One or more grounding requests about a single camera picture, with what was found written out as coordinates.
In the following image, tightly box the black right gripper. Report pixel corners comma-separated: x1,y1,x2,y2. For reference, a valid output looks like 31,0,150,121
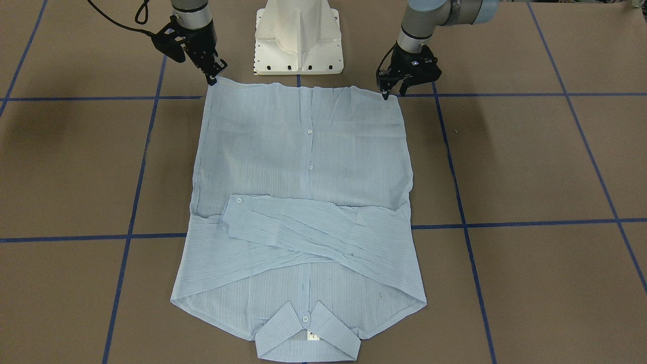
183,24,228,86

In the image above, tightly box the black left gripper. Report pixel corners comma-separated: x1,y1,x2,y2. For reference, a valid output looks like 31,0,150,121
376,44,443,101

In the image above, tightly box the light blue button shirt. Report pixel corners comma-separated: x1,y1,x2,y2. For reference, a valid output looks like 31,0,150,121
170,77,427,362

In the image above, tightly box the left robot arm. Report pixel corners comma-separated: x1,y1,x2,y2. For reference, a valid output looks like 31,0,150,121
375,1,499,101

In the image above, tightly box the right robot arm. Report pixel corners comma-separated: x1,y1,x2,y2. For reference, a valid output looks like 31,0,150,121
171,1,228,86

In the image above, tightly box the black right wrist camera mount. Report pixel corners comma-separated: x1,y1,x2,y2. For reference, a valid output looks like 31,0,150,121
151,15,188,64

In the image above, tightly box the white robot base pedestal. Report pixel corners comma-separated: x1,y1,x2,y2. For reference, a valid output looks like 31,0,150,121
253,1,344,75

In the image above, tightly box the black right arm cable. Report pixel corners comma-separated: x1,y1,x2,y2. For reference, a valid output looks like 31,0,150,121
87,0,167,37

